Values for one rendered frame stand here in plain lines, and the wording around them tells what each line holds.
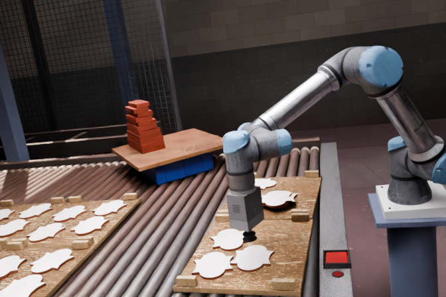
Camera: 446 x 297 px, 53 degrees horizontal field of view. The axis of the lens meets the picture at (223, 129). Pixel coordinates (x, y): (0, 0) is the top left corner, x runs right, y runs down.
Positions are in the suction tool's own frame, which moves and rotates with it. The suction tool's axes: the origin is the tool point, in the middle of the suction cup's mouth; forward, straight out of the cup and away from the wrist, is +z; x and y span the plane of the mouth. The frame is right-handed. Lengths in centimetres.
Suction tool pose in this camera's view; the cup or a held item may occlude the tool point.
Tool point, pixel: (249, 238)
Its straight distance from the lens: 133.5
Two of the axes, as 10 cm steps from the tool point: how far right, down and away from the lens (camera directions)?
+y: -5.9, 2.7, -7.6
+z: 1.4, 9.6, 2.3
